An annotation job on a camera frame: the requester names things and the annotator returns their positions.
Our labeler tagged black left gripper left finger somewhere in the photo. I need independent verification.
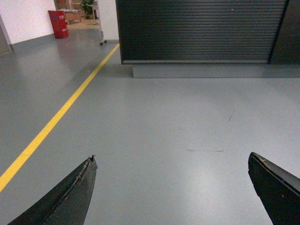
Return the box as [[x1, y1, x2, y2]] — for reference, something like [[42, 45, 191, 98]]
[[9, 155, 98, 225]]

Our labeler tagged dark checkout counter cabinet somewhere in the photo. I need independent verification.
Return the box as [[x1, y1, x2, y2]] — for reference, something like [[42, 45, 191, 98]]
[[116, 0, 300, 78]]

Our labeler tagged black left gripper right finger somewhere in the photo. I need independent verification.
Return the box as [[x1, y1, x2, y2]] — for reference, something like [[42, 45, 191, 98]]
[[248, 152, 300, 225]]

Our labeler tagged cardboard box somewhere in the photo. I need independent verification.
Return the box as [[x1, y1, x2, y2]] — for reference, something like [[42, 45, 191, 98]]
[[64, 10, 81, 24]]

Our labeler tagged green potted plant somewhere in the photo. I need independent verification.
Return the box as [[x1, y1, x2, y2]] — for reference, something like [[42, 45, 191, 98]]
[[81, 0, 94, 19]]

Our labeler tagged red box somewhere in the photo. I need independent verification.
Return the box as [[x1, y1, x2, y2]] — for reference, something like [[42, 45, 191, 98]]
[[48, 10, 68, 38]]

